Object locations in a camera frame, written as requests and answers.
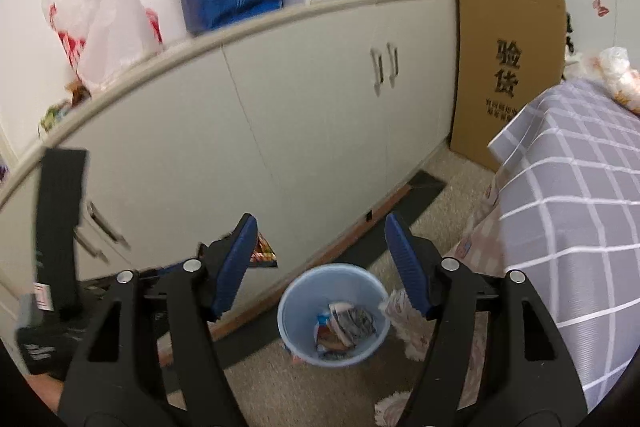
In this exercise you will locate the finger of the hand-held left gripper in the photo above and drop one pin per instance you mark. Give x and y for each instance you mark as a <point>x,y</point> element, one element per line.
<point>60,217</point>

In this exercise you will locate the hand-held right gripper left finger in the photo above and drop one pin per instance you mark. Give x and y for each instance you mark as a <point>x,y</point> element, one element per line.
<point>235,267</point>

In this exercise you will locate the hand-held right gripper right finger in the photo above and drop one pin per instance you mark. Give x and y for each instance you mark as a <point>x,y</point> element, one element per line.
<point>407,267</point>

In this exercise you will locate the light blue waste bin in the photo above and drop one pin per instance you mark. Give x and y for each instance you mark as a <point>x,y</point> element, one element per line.
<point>300,302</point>

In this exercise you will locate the grey printed packet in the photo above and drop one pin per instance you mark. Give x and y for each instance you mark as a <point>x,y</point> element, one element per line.
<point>352,322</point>

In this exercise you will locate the blue plastic wrapper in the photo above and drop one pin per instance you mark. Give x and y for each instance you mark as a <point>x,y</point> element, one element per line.
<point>324,320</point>

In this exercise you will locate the red snack bag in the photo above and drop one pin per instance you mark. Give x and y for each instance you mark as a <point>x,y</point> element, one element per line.
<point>332,339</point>

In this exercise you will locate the person's left forearm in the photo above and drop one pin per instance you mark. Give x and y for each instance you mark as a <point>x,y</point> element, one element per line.
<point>47,394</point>

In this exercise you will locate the colourful snack wrapper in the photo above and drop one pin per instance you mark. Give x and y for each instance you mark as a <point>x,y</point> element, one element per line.
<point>264,252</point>

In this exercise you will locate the fluffy pink slipper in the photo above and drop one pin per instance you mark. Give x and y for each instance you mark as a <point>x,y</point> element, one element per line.
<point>407,337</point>
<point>392,409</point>

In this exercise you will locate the small green packet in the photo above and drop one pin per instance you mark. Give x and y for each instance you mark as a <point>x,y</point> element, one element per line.
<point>55,117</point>

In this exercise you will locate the small brown packet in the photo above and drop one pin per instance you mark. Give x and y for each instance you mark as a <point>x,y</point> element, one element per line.
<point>80,93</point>

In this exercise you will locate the white low cabinet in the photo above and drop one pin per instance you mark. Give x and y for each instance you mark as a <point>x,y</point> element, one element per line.
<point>300,107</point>

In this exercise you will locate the large cardboard box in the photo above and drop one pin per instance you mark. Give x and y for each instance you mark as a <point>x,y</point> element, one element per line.
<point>480,107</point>

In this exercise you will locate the grey checked tablecloth table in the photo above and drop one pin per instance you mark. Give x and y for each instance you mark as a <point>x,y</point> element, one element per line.
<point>575,207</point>

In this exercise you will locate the clear plastic bag red print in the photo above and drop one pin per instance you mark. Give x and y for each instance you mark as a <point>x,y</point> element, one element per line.
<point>110,22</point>

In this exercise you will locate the white crumpled plastic bag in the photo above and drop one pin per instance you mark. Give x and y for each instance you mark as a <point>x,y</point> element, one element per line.
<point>620,72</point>

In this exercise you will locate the pink butterfly sticker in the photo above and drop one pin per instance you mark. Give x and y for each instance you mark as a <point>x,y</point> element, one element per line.
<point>600,5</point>

